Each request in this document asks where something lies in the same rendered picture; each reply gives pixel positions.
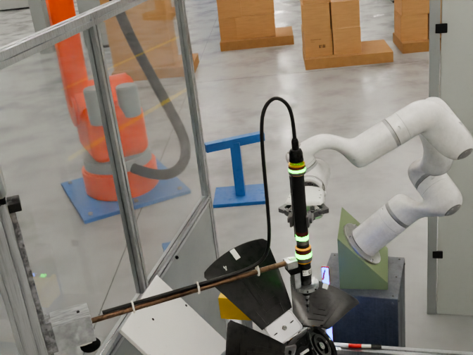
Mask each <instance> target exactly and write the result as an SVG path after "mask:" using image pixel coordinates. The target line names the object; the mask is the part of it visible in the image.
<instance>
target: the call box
mask: <svg viewBox="0 0 473 355"><path fill-rule="evenodd" d="M218 301H219V306H220V315H221V318H223V319H234V320H251V319H250V318H249V317H248V316H246V315H245V314H244V313H243V312H242V311H241V310H240V309H238V308H237V307H236V306H235V305H234V304H233V303H232V302H231V301H230V300H229V299H228V298H227V297H226V296H224V295H223V294H222V293H220V296H219V297H218Z"/></svg>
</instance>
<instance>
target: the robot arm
mask: <svg viewBox="0 0 473 355"><path fill-rule="evenodd" d="M417 135H419V137H420V140H421V143H422V146H423V157H422V158H419V159H417V160H416V161H413V162H412V163H411V165H410V166H409V168H408V177H409V178H410V181H411V183H412V184H413V185H414V187H415V189H416V190H417V191H418V192H419V194H420V195H421V197H422V198H423V201H422V202H417V201H415V200H414V199H412V198H410V197H409V196H407V195H404V194H397V195H396V196H394V197H392V198H391V199H390V200H389V201H387V202H386V203H385V204H384V205H383V206H382V207H381V208H379V209H378V210H377V211H376V212H374V213H373V214H372V215H371V216H370V217H369V218H368V219H366V220H365V221H364V222H363V223H361V224H360V225H359V226H357V225H356V224H352V223H347V224H346V225H345V226H344V227H343V233H344V235H345V238H346V240H347V242H348V243H349V245H350V246H351V248H352V249H353V250H354V252H355V253H356V254H357V255H358V256H359V257H360V258H362V259H363V260H364V261H366V262H368V263H370V264H372V265H377V264H378V263H379V262H380V260H381V256H380V253H379V250H380V249H382V248H383V247H384V246H386V245H387V244H388V243H389V242H390V241H391V240H393V239H394V238H395V237H397V236H398V235H399V234H400V233H402V232H403V231H404V230H405V229H407V228H408V227H409V226H411V225H412V224H413V223H414V222H415V221H417V220H419V219H420V218H425V217H444V216H451V215H453V214H454V213H456V212H457V211H458V210H459V209H460V207H461V205H462V195H461V193H460V190H459V189H458V188H457V186H456V185H455V183H454V182H453V181H452V180H451V178H450V177H449V176H448V174H447V172H448V171H449V170H450V168H451V166H452V164H453V161H454V160H460V159H463V158H466V157H467V156H469V155H470V154H471V153H472V150H473V137H472V135H471V133H470V132H469V130H468V129H467V128H466V127H465V126H464V125H463V124H462V122H461V121H460V120H459V118H458V117H457V116H456V115H455V114H454V112H453V111H452V110H451V109H450V107H449V106H448V105H447V104H446V103H445V102H444V101H443V100H442V99H440V98H438V97H429V98H426V99H422V100H417V101H414V102H412V103H411V104H408V105H407V106H405V107H403V108H402V109H400V110H398V111H396V112H395V113H393V114H392V115H390V116H389V117H387V118H385V119H383V120H382V121H380V122H379V123H377V124H376V125H374V126H372V127H371V128H369V129H368V130H366V131H364V132H363V133H361V134H360V135H358V136H357V137H354V138H350V139H349V138H344V137H340V136H336V135H328V134H323V135H315V136H313V137H310V138H308V139H306V140H305V141H303V142H301V143H300V144H299V148H301V150H302V151H303V159H304V161H305V169H306V173H305V175H304V180H305V199H306V208H307V215H306V227H307V228H309V227H310V224H311V223H313V221H314V220H315V219H318V218H321V217H323V214H326V213H329V208H328V207H327V206H326V205H325V197H324V196H326V195H327V192H326V191H325V190H326V187H327V183H328V180H329V176H330V169H329V166H328V165H327V163H326V162H324V161H323V160H321V159H318V158H315V157H314V154H315V153H316V152H318V151H321V150H323V149H333V150H335V151H338V152H339V153H341V154H343V155H344V156H345V157H346V158H347V159H348V160H349V161H350V162H351V163H352V164H353V165H354V166H355V167H358V168H362V167H364V166H366V165H368V164H370V163H371V162H373V161H375V160H377V159H378V158H380V157H382V156H383V155H385V154H387V153H389V152H390V151H392V150H394V149H395V148H397V147H399V146H400V145H402V144H404V143H406V142H407V141H409V140H410V139H412V138H413V137H416V136H417ZM278 210H279V212H280V213H284V215H286V216H287V222H288V223H289V224H290V228H292V227H293V226H294V222H293V213H292V205H291V193H290V195H289V196H288V198H287V200H286V203H285V204H284V205H282V206H280V207H279V208H278Z"/></svg>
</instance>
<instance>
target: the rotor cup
mask: <svg viewBox="0 0 473 355"><path fill-rule="evenodd" d="M320 342H322V343H323V344H324V346H325V348H324V349H322V348H321V347H320V345H319V343H320ZM284 344H285V346H286V345H290V344H296V353H295V355H300V353H301V352H303V351H305V350H306V349H309V351H308V352H307V353H305V354H304V355H338V354H337V350H336V347H335V344H334V342H333V341H332V339H331V337H330V336H329V335H328V334H327V333H326V332H325V331H324V330H323V329H322V328H320V327H318V326H316V325H311V326H309V327H308V328H306V329H305V330H304V331H302V332H300V333H299V334H297V335H296V336H294V337H292V338H291V339H290V340H289V341H287V342H285V343H284Z"/></svg>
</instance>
